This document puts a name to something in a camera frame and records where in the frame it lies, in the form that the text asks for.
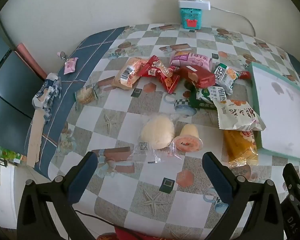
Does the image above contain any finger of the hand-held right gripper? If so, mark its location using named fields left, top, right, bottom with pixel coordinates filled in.
left=282, top=163, right=300, bottom=198

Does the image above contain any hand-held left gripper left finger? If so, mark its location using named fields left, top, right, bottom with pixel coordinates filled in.
left=17, top=151, right=98, bottom=240

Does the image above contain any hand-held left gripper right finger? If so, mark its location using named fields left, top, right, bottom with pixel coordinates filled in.
left=202, top=151, right=284, bottom=240

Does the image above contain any yellow orange snack packet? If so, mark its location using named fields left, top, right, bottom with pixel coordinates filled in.
left=224, top=129, right=259, bottom=168

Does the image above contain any orange jelly cup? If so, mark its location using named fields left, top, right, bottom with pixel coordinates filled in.
left=174, top=124, right=204, bottom=152

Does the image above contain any white packet with orange flowers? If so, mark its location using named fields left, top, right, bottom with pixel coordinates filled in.
left=212, top=99, right=266, bottom=131

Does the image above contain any white tray with teal rim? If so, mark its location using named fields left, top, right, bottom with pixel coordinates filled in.
left=249, top=62, right=300, bottom=163

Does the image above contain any clear round bun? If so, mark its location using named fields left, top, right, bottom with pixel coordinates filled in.
left=139, top=114, right=183, bottom=163

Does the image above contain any green white biscuit packet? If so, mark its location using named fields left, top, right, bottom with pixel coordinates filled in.
left=195, top=86, right=228, bottom=110

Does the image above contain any white green cracker packet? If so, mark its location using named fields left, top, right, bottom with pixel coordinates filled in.
left=214, top=64, right=241, bottom=95

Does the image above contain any dark red snack packet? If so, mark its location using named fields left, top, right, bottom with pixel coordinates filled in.
left=175, top=65, right=215, bottom=89

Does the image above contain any red candy packet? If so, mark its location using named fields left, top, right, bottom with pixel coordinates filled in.
left=160, top=66, right=182, bottom=94
left=139, top=55, right=175, bottom=83

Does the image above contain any orange bread packet with barcode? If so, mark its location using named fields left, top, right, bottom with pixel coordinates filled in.
left=111, top=57, right=148, bottom=90

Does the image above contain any large pink snack packet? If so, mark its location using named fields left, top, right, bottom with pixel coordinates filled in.
left=170, top=51, right=213, bottom=71

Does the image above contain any chequered printed tablecloth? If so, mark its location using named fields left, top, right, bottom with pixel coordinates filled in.
left=27, top=24, right=300, bottom=240

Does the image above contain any red cloth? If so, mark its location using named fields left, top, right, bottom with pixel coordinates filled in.
left=97, top=227, right=165, bottom=240

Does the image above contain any small cracker packet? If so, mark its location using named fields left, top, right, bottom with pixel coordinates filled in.
left=73, top=86, right=99, bottom=111

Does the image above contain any crumpled blue white packet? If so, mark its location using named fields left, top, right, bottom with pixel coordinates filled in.
left=32, top=72, right=63, bottom=125

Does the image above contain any small pink snack packet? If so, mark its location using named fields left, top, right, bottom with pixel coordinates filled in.
left=63, top=57, right=79, bottom=75

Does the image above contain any dark chair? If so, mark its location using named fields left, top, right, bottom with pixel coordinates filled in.
left=0, top=27, right=45, bottom=140

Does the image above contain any brown pink rod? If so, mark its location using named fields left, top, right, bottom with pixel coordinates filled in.
left=17, top=42, right=48, bottom=80

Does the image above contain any teal box with red label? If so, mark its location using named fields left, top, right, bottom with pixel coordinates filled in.
left=181, top=7, right=203, bottom=29

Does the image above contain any thin black cable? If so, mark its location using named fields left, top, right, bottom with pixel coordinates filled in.
left=73, top=209, right=116, bottom=227

